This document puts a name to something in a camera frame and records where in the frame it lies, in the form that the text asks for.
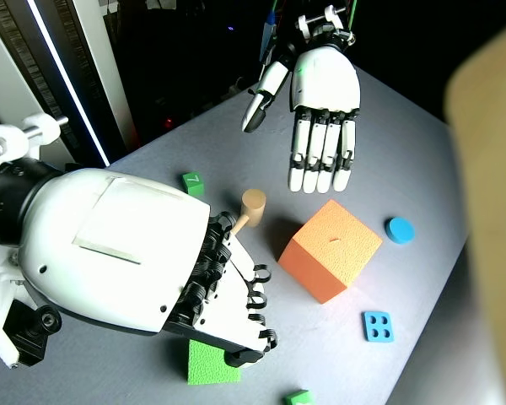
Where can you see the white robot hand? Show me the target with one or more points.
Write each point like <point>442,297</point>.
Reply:
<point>122,253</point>
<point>324,80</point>

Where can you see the large orange foam cube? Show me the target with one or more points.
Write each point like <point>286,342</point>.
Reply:
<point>333,253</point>

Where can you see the large green foam block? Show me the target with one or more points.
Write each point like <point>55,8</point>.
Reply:
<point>206,367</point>

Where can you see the blue round disc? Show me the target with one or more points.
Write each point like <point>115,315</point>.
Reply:
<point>399,230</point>

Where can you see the blue square block with holes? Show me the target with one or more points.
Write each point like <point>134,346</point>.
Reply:
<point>378,327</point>

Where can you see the green cube with number 7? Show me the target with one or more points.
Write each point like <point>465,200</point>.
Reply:
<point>193,183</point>

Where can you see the grey table cloth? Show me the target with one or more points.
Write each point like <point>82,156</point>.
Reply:
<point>405,169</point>

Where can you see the white light strip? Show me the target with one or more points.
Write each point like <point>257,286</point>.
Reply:
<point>67,84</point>

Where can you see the tan blurred board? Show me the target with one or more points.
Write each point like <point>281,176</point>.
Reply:
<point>489,211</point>

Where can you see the green cube with letter Y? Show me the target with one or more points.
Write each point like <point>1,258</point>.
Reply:
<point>298,398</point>

